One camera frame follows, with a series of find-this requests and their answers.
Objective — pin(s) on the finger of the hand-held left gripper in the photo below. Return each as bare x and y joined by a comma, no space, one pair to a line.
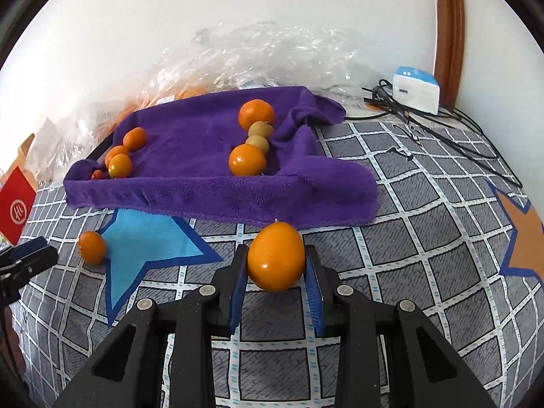
36,263

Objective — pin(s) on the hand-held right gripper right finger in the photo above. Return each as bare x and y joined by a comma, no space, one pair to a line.
315,301

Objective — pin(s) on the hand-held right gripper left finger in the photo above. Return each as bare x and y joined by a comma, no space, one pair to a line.
238,297

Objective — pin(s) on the orange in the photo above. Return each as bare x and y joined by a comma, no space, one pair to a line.
247,160
256,114
276,259
114,152
120,166
134,139
92,247

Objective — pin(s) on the red cherry tomato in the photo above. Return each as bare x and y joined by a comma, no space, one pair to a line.
97,174

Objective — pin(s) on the black tray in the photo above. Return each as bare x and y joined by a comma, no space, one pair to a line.
100,149

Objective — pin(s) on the yellowish kiwi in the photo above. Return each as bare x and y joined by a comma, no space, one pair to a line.
260,128
257,143

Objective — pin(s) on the red paper bag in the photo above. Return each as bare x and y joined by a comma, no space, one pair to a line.
15,208

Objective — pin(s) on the cardboard box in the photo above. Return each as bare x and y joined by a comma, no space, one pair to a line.
21,153

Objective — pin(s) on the purple towel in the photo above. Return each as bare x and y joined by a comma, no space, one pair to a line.
191,187

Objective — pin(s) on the white plastic bag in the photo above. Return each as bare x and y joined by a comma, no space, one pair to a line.
49,140

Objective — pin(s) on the grey checkered bed sheet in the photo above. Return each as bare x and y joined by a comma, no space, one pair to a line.
425,242

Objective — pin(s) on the small clear plastic bag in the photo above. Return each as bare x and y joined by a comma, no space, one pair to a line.
85,136

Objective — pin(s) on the clear bag of oranges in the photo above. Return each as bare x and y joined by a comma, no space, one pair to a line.
187,91

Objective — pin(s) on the white and blue tissue box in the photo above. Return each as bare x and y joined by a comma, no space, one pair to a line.
418,91

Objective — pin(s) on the large clear plastic bag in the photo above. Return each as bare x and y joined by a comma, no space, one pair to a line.
289,55

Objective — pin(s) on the brown wooden door frame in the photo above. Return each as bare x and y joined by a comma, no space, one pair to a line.
450,29

